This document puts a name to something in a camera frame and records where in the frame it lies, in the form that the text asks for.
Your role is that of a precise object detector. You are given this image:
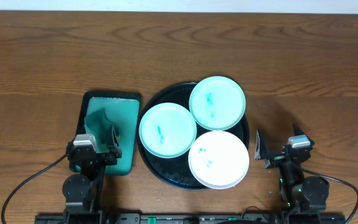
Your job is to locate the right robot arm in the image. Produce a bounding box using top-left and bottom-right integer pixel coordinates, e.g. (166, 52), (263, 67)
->
(254, 124), (329, 223)

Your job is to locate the light green plate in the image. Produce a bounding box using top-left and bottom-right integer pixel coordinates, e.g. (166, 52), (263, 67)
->
(189, 76), (246, 131)
(139, 103), (197, 159)

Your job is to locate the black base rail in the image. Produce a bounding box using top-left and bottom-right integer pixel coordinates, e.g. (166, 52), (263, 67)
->
(34, 212), (346, 224)

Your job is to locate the green yellow sponge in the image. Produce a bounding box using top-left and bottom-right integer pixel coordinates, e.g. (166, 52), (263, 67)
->
(84, 109), (120, 151)

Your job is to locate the white plate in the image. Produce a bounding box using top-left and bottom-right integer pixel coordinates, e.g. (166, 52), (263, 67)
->
(188, 131), (250, 189)

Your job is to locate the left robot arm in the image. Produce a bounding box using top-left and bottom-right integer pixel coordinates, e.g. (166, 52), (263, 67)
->
(62, 125), (122, 224)

